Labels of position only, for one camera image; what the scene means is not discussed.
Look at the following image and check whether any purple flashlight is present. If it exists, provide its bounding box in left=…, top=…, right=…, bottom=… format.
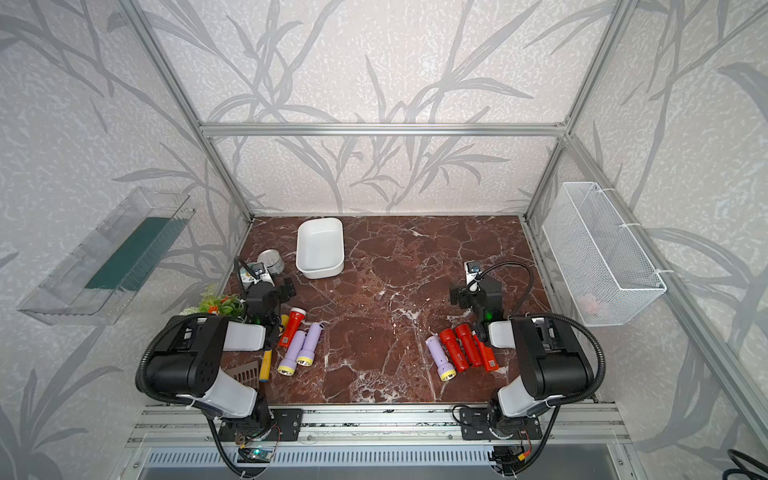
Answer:
left=297, top=322, right=324, bottom=367
left=425, top=335, right=457, bottom=382
left=277, top=331, right=306, bottom=376

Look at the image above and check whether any white plastic storage box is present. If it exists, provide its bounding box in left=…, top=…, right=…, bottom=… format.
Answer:
left=295, top=218, right=345, bottom=280

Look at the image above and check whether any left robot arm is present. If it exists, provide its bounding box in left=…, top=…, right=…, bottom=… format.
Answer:
left=135, top=278, right=296, bottom=428

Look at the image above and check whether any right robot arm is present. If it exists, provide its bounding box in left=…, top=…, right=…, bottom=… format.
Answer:
left=449, top=274, right=607, bottom=426

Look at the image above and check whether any green label round tin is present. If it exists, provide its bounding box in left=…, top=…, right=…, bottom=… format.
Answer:
left=239, top=262, right=264, bottom=291

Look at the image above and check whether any silver round tin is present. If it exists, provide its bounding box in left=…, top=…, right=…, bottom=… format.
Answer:
left=257, top=249, right=285, bottom=276

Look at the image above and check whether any artificial flower plant pot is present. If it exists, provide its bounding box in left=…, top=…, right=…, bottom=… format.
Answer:
left=179, top=285, right=246, bottom=323

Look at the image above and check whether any yellow toy shovel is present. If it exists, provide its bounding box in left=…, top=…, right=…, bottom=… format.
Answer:
left=259, top=314, right=289, bottom=383

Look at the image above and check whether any brown plastic comb grid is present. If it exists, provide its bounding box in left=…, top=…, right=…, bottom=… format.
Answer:
left=225, top=360, right=260, bottom=390

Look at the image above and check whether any pink object in basket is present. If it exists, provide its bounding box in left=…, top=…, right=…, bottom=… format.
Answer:
left=576, top=294, right=606, bottom=318

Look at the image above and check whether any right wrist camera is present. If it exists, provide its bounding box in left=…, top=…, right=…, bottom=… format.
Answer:
left=464, top=261, right=482, bottom=293

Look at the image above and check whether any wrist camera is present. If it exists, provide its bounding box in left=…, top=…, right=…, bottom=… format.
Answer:
left=464, top=261, right=482, bottom=293
left=258, top=268, right=275, bottom=285

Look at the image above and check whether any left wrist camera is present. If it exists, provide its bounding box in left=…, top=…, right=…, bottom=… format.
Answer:
left=258, top=268, right=275, bottom=285

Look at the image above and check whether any white wire mesh basket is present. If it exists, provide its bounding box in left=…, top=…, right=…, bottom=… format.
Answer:
left=542, top=182, right=667, bottom=327

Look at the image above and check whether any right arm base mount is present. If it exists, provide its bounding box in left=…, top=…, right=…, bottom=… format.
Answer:
left=451, top=405, right=543, bottom=441

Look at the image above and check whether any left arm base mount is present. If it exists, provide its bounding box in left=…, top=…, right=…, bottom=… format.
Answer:
left=216, top=408, right=303, bottom=445

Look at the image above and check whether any clear acrylic wall shelf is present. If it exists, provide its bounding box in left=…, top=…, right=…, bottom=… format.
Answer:
left=18, top=187, right=196, bottom=326

